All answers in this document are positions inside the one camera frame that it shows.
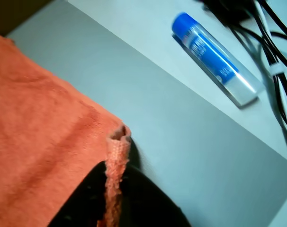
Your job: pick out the blue capped glue stick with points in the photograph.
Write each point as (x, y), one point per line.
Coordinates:
(205, 52)

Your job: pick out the orange terry towel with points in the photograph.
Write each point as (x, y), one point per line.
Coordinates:
(39, 118)

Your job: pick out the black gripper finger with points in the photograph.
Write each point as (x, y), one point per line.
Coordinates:
(150, 208)
(86, 201)

